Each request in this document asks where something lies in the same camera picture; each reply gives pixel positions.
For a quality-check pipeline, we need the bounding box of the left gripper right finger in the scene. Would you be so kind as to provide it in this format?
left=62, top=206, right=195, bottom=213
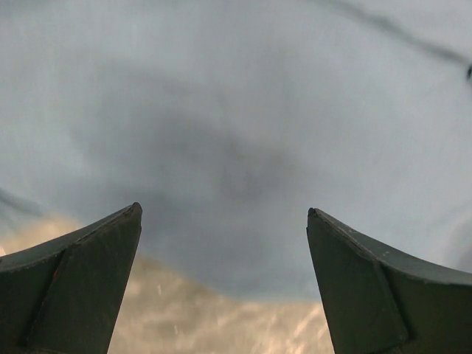
left=307, top=208, right=471, bottom=353

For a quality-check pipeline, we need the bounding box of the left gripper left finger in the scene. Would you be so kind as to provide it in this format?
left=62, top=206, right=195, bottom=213
left=1, top=203, right=142, bottom=353

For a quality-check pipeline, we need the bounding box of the blue t shirt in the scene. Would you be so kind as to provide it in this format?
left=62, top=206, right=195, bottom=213
left=1, top=1, right=471, bottom=299

